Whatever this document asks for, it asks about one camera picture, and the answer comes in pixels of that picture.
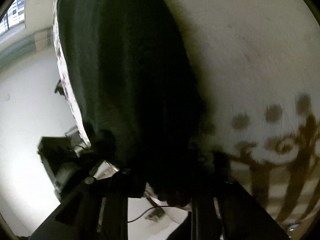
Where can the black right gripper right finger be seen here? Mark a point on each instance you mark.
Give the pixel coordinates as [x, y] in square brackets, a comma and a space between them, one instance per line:
[223, 208]

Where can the black white striped garment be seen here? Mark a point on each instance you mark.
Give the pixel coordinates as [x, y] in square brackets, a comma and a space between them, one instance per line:
[125, 64]

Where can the window with blinds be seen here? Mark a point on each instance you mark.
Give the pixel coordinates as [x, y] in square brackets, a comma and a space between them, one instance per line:
[14, 16]

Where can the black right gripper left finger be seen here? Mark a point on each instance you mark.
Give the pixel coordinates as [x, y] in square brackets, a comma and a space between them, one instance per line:
[94, 211]

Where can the floral white bed sheet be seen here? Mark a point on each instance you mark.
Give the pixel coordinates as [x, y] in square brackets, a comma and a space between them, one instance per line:
[258, 67]

